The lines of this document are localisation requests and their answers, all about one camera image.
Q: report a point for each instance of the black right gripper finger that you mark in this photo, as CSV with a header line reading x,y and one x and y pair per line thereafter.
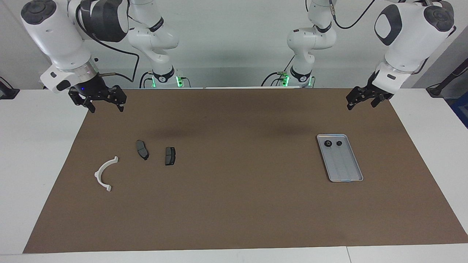
x,y
120,96
90,105

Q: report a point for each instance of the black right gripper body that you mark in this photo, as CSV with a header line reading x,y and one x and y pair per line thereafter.
x,y
93,91

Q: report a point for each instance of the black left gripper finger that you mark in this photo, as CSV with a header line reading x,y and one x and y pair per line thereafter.
x,y
354,98
376,101

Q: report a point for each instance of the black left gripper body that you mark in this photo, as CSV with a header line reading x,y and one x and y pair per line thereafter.
x,y
374,91

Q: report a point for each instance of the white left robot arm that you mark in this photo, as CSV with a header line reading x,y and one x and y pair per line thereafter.
x,y
406,33

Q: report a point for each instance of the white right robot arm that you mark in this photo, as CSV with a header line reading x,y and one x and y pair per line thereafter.
x,y
55,33

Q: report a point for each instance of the silver metal tray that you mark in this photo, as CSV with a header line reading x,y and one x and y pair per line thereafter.
x,y
343,168

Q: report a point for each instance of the dark curved brake pad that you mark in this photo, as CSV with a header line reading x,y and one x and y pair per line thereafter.
x,y
142,149

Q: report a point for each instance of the black stand with pole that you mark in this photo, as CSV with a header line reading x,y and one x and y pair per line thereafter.
x,y
437,89

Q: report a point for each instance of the dark rectangular brake pad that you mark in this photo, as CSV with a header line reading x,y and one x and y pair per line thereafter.
x,y
170,156

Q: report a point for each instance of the black stand foot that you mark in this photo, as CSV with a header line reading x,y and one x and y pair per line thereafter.
x,y
7,93

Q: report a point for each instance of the blue box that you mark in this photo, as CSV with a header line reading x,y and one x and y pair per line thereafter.
x,y
461,109

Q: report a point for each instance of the brown table mat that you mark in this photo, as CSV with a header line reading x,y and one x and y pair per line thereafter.
x,y
234,204

